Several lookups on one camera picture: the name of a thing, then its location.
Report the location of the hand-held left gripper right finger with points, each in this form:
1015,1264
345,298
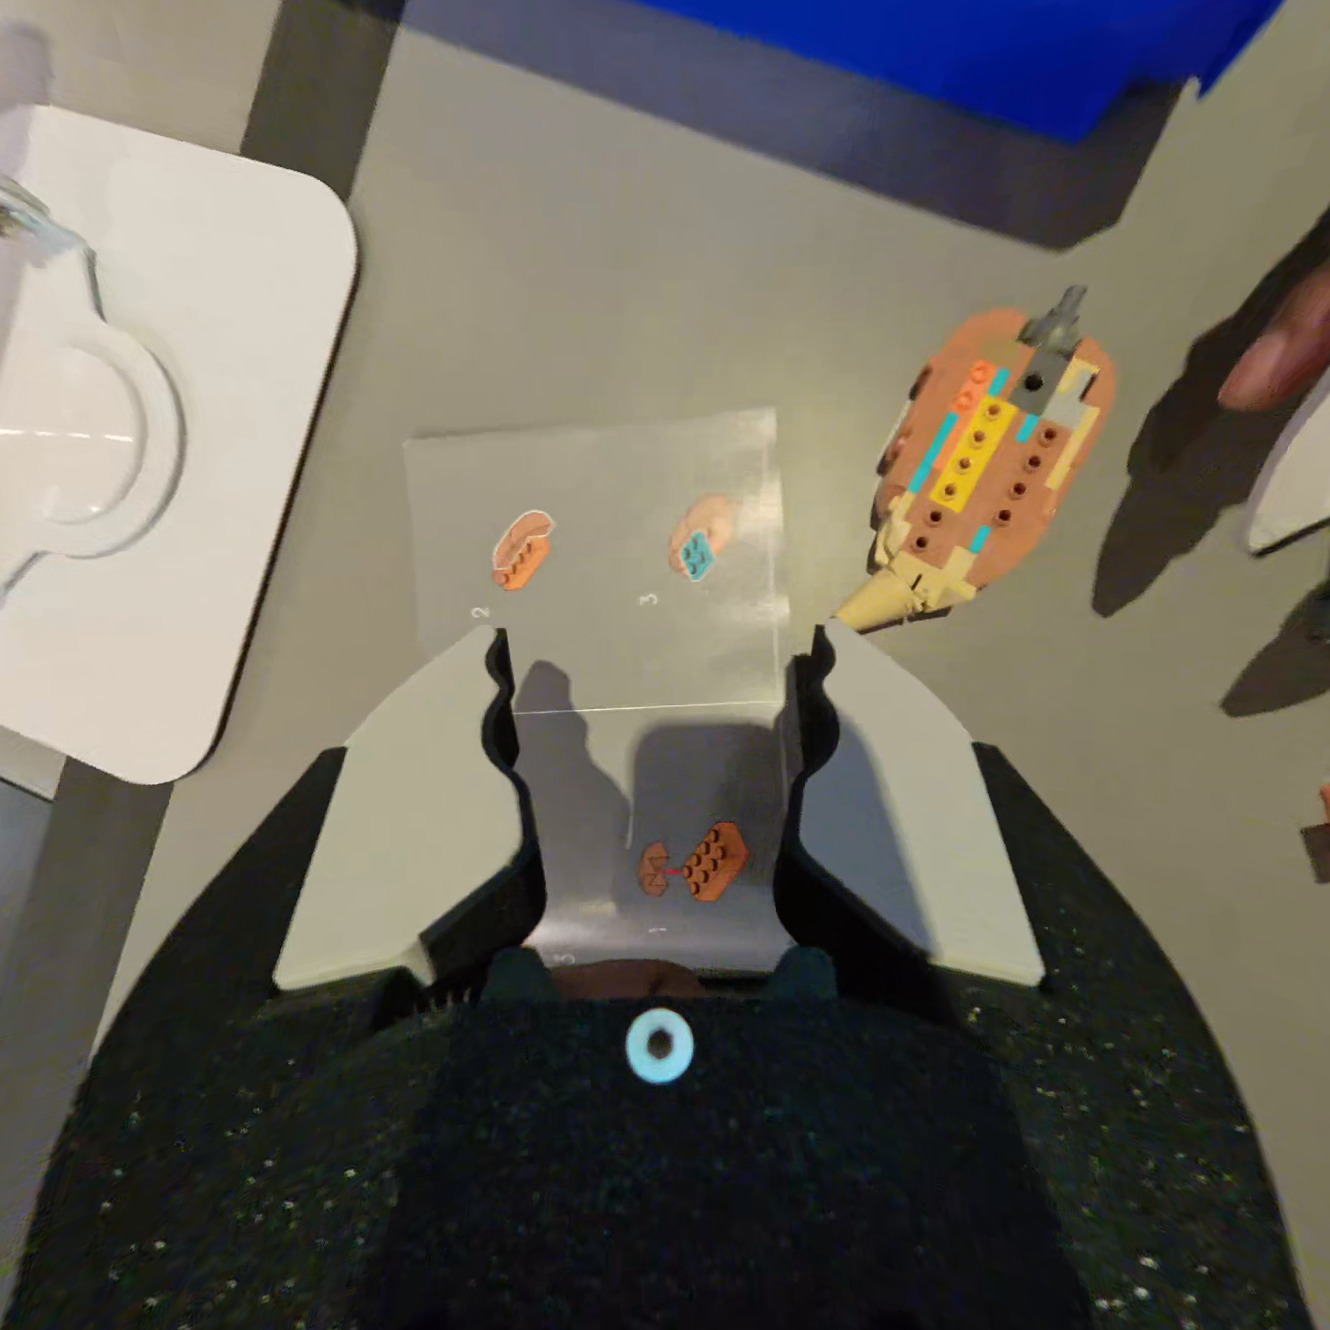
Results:
904,832

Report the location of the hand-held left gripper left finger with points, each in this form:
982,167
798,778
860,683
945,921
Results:
415,832

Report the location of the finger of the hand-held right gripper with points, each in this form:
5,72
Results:
1303,488

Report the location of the grey instruction booklet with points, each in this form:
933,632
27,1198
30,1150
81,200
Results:
602,645

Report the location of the orange brown toy brick assembly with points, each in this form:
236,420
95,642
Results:
1319,853

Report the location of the grey desk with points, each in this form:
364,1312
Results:
624,260

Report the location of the person's right hand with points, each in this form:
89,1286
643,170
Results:
1282,363

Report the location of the brown yellow toy brick model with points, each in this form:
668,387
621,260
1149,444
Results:
986,458

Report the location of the white flat board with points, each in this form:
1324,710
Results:
260,416

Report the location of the clear round-base stand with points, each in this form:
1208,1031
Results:
171,447

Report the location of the blue plastic bin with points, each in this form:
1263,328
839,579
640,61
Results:
934,53

